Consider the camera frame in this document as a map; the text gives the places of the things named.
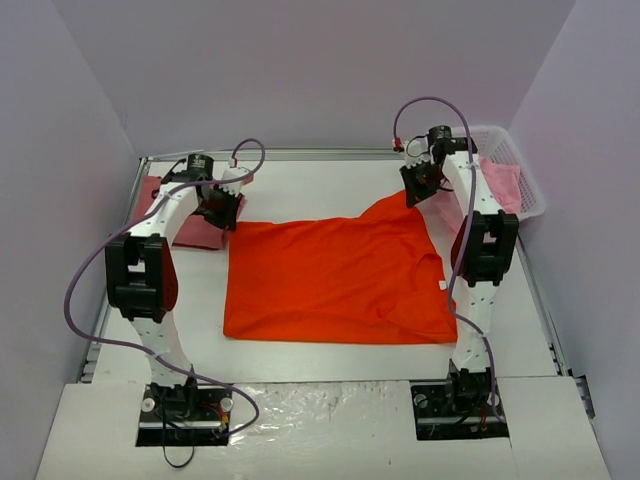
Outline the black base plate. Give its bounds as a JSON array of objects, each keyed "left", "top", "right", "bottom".
[
  {"left": 410, "top": 381, "right": 509, "bottom": 441},
  {"left": 135, "top": 387, "right": 234, "bottom": 447}
]

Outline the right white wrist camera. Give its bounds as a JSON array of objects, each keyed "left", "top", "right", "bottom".
[{"left": 403, "top": 135, "right": 431, "bottom": 169}]

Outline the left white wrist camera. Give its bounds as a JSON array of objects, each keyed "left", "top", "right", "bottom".
[{"left": 218, "top": 166, "right": 254, "bottom": 197}]

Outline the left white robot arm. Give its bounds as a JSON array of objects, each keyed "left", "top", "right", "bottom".
[{"left": 105, "top": 154, "right": 250, "bottom": 418}]

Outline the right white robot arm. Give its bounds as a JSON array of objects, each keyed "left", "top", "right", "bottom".
[{"left": 394, "top": 125, "right": 519, "bottom": 413}]

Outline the light pink t shirt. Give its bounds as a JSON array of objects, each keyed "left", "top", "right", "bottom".
[{"left": 434, "top": 157, "right": 522, "bottom": 233}]

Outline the orange t shirt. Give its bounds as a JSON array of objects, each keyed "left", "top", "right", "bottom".
[{"left": 223, "top": 192, "right": 457, "bottom": 345}]

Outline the thin black cable loop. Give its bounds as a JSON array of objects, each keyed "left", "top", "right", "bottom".
[{"left": 162, "top": 414, "right": 197, "bottom": 470}]

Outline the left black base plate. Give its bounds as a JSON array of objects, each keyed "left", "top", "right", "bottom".
[{"left": 135, "top": 387, "right": 234, "bottom": 447}]

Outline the dusty red folded t shirt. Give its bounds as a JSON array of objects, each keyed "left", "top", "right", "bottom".
[{"left": 128, "top": 176, "right": 230, "bottom": 250}]

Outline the white plastic basket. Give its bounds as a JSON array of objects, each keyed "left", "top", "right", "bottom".
[{"left": 470, "top": 125, "right": 546, "bottom": 221}]

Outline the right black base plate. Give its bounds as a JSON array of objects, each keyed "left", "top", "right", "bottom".
[{"left": 410, "top": 381, "right": 509, "bottom": 441}]

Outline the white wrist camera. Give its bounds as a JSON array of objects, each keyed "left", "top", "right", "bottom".
[
  {"left": 403, "top": 135, "right": 431, "bottom": 169},
  {"left": 218, "top": 166, "right": 254, "bottom": 197}
]

